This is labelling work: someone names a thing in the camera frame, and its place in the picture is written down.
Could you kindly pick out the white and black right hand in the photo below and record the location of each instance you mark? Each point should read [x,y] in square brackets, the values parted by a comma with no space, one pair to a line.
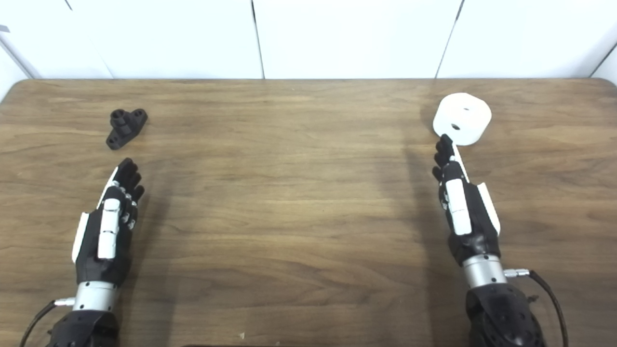
[458,207]

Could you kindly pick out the white and black left hand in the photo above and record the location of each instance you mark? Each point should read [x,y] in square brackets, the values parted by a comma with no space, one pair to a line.
[108,226]

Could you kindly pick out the round white piece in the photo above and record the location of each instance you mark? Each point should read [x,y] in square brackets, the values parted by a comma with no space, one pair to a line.
[465,113]

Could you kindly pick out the black flanged holder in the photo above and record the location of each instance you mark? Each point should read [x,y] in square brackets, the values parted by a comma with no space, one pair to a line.
[124,127]

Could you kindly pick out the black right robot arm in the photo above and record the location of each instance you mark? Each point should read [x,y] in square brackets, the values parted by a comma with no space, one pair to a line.
[503,318]

